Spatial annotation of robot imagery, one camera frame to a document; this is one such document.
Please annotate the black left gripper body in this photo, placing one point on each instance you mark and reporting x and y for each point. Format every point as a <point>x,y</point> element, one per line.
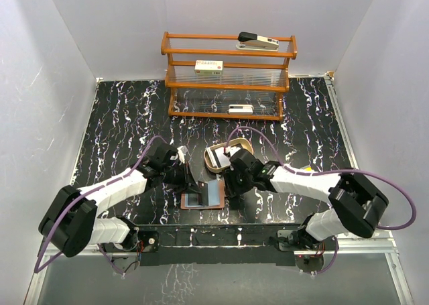
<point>174,175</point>

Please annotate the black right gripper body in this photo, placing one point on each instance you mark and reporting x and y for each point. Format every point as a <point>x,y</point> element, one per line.
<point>238,183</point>

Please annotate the pink leather card holder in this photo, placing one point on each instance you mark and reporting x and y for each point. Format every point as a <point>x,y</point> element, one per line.
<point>213,195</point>

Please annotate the grey credit card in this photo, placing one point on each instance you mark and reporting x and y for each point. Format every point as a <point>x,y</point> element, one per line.
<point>192,200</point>

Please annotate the beige wooden tray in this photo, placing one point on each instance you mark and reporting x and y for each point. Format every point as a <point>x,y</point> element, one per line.
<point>242,142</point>

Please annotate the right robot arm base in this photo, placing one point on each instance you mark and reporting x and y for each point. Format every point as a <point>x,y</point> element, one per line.
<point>299,240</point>

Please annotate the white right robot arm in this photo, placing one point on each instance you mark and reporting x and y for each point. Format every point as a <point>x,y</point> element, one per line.
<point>356,204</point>

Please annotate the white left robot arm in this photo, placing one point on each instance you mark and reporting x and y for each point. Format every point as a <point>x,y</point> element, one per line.
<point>73,220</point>

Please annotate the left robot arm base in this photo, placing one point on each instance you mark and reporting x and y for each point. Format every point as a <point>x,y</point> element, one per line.
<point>141,243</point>

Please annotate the stack of credit cards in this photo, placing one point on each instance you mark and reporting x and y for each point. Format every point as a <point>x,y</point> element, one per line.
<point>218,157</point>

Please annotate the small white stapler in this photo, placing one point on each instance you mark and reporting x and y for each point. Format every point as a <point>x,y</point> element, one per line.
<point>240,109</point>

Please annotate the orange wooden shelf rack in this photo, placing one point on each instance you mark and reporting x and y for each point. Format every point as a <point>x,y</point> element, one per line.
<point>258,78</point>

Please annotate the white staples box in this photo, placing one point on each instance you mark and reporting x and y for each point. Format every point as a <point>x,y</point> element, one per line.
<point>208,68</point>

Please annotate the black and white stapler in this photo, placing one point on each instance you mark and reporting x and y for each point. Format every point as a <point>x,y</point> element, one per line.
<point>251,41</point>

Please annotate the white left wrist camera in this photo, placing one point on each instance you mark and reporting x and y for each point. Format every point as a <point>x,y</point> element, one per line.
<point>182,151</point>

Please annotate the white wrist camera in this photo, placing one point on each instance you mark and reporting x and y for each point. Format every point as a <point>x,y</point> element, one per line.
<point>231,150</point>
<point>182,151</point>

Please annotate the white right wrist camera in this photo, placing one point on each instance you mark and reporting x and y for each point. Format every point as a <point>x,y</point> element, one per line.
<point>231,150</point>

